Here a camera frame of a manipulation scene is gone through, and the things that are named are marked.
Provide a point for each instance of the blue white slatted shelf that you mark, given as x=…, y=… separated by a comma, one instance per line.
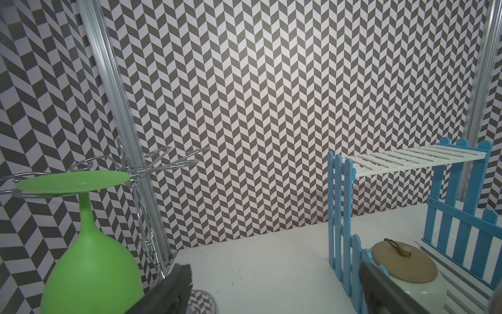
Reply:
x=463, y=240

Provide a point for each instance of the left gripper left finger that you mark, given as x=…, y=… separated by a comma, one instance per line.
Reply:
x=170, y=295

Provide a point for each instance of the cream canister brown lid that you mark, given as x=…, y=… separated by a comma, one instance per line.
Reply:
x=414, y=272

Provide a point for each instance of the green plastic wine glass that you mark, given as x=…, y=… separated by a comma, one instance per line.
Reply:
x=96, y=274

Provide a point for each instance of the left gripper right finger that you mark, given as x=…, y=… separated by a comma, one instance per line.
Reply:
x=382, y=295

